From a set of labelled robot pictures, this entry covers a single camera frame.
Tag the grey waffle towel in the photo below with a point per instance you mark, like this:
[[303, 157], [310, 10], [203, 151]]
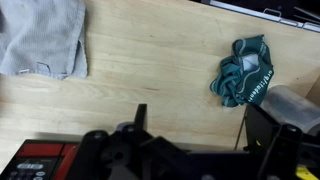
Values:
[[40, 33]]

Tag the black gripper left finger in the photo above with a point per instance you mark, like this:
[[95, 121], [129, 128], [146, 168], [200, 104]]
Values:
[[133, 156]]

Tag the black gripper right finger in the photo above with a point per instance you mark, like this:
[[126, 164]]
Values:
[[280, 153]]

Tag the green printed cloth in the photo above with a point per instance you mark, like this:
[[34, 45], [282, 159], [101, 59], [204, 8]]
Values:
[[233, 76]]

